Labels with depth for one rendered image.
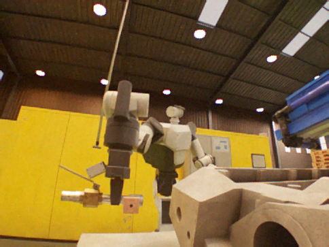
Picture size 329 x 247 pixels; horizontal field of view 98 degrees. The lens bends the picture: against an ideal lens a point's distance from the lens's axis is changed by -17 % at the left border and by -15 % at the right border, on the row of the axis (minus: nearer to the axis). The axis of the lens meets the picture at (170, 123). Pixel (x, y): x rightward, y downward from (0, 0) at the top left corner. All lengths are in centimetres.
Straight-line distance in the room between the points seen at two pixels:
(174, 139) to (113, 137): 64
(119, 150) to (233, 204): 27
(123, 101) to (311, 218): 39
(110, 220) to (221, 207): 217
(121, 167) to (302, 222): 32
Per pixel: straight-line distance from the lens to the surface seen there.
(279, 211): 27
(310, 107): 80
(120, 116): 40
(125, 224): 246
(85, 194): 43
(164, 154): 105
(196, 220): 32
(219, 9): 1015
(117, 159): 40
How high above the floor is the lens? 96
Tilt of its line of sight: 20 degrees up
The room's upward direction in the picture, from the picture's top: 2 degrees clockwise
